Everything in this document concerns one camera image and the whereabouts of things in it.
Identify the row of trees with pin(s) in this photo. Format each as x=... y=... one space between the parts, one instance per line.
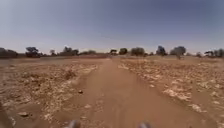
x=137 y=51

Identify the brown dirt track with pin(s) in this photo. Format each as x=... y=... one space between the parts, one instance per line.
x=115 y=96

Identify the stony dry field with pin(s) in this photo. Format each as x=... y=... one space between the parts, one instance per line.
x=36 y=83
x=180 y=76

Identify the robot's own part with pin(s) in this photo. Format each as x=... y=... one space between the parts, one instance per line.
x=144 y=125
x=73 y=124

